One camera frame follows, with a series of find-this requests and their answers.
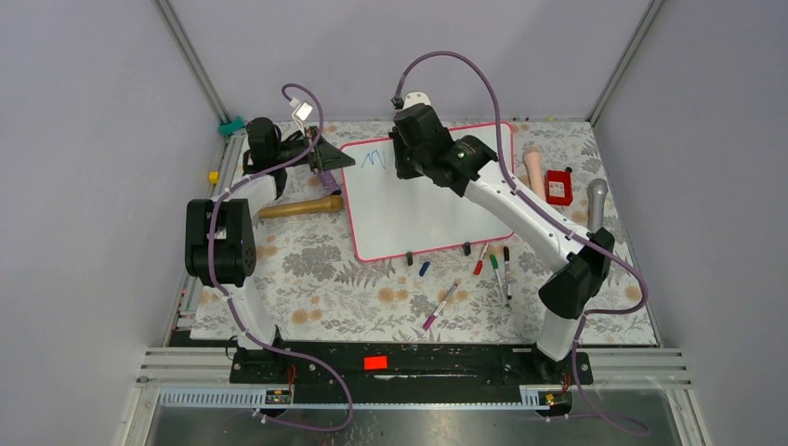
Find black capped marker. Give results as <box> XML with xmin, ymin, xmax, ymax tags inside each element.
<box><xmin>503</xmin><ymin>246</ymin><xmax>512</xmax><ymax>301</ymax></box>

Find red capped marker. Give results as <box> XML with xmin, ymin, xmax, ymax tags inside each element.
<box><xmin>473</xmin><ymin>243</ymin><xmax>490</xmax><ymax>276</ymax></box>

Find silver grey microphone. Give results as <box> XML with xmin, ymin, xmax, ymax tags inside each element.
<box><xmin>586</xmin><ymin>178</ymin><xmax>609</xmax><ymax>232</ymax></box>

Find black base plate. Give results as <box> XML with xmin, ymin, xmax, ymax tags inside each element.
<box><xmin>230</xmin><ymin>341</ymin><xmax>594</xmax><ymax>405</ymax></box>

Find pink framed whiteboard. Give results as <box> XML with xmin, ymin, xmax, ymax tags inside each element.
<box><xmin>340</xmin><ymin>138</ymin><xmax>513</xmax><ymax>262</ymax></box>

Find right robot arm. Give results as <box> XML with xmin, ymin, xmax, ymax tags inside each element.
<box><xmin>390</xmin><ymin>103</ymin><xmax>615</xmax><ymax>383</ymax></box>

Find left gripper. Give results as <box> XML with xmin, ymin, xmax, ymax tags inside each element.
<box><xmin>274</xmin><ymin>126</ymin><xmax>356</xmax><ymax>174</ymax></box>

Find peach pink microphone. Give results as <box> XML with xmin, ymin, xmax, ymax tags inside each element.
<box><xmin>523</xmin><ymin>146</ymin><xmax>546</xmax><ymax>201</ymax></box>

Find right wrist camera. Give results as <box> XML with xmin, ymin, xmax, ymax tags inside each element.
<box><xmin>391</xmin><ymin>92</ymin><xmax>431</xmax><ymax>111</ymax></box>

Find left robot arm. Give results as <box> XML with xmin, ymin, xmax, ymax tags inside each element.
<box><xmin>183</xmin><ymin>117</ymin><xmax>355</xmax><ymax>349</ymax></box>

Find floral patterned mat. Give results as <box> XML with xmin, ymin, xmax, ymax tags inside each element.
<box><xmin>189</xmin><ymin>122</ymin><xmax>659</xmax><ymax>346</ymax></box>

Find gold microphone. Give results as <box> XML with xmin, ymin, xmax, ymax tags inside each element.
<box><xmin>257</xmin><ymin>195</ymin><xmax>344</xmax><ymax>219</ymax></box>

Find blue marker cap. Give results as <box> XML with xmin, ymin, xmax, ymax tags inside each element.
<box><xmin>419</xmin><ymin>261</ymin><xmax>430</xmax><ymax>277</ymax></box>

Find magenta capped marker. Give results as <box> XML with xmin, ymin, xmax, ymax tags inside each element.
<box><xmin>422</xmin><ymin>282</ymin><xmax>459</xmax><ymax>331</ymax></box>

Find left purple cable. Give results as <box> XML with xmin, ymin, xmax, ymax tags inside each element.
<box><xmin>205</xmin><ymin>83</ymin><xmax>357</xmax><ymax>433</ymax></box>

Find white cable duct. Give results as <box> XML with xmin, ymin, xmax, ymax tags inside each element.
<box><xmin>156</xmin><ymin>387</ymin><xmax>556</xmax><ymax>413</ymax></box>

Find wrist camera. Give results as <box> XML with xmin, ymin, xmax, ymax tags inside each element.
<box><xmin>391</xmin><ymin>92</ymin><xmax>431</xmax><ymax>111</ymax></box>
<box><xmin>289</xmin><ymin>98</ymin><xmax>314</xmax><ymax>131</ymax></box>

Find purple cable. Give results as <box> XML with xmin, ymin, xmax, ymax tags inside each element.
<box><xmin>205</xmin><ymin>83</ymin><xmax>357</xmax><ymax>433</ymax></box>
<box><xmin>391</xmin><ymin>50</ymin><xmax>652</xmax><ymax>439</ymax></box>

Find small red box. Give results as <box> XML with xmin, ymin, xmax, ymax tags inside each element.
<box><xmin>545</xmin><ymin>168</ymin><xmax>573</xmax><ymax>206</ymax></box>

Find red tape label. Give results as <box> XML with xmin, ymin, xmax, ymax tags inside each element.
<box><xmin>362</xmin><ymin>355</ymin><xmax>388</xmax><ymax>372</ymax></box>

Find green capped marker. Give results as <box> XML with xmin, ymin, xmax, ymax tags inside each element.
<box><xmin>489</xmin><ymin>255</ymin><xmax>510</xmax><ymax>308</ymax></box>

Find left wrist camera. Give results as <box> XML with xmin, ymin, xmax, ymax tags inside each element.
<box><xmin>289</xmin><ymin>98</ymin><xmax>314</xmax><ymax>131</ymax></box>

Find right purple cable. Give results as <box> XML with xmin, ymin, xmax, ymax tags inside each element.
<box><xmin>391</xmin><ymin>50</ymin><xmax>652</xmax><ymax>439</ymax></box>

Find teal corner clip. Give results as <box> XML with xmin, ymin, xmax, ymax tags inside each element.
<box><xmin>218</xmin><ymin>117</ymin><xmax>245</xmax><ymax>138</ymax></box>

